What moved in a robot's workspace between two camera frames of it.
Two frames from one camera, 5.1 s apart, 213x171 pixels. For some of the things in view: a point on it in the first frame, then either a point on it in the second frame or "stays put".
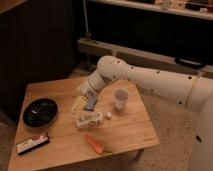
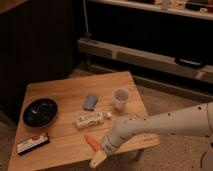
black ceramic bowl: (40, 113) stays put
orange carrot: (98, 148) stays put
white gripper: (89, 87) → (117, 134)
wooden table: (59, 128) stays put
